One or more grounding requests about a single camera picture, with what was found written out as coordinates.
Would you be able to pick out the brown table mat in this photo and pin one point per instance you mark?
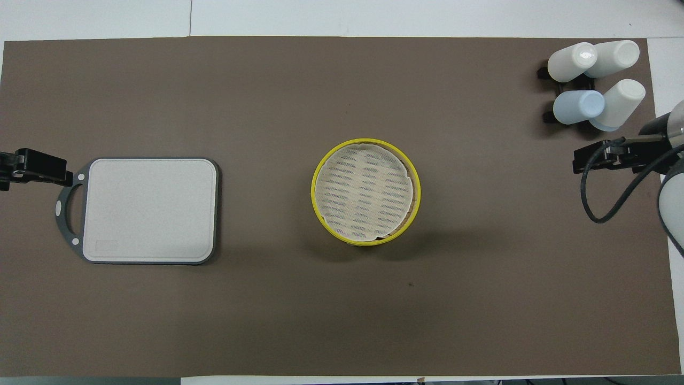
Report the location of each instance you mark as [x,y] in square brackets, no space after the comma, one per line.
[320,321]

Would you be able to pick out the white plastic cup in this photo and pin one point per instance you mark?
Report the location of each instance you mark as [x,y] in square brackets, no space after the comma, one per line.
[622,104]
[614,58]
[569,63]

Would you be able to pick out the light blue plastic cup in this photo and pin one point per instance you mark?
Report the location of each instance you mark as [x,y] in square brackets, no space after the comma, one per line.
[576,107]

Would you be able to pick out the yellow woven steamer lid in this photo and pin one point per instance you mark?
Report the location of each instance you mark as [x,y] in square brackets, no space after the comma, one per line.
[366,192]

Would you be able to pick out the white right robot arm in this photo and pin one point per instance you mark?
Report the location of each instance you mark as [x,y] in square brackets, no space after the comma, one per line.
[674,208]

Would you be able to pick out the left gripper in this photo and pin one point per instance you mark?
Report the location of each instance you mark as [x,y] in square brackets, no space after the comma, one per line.
[6,168]

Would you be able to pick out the grey cutting board dark rim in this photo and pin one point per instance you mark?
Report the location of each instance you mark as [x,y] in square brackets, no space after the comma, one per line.
[160,235]

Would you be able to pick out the black cup rack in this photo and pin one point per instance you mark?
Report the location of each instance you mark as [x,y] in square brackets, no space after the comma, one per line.
[582,84]

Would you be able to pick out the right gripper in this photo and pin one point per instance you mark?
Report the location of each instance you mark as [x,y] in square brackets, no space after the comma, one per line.
[644,155]

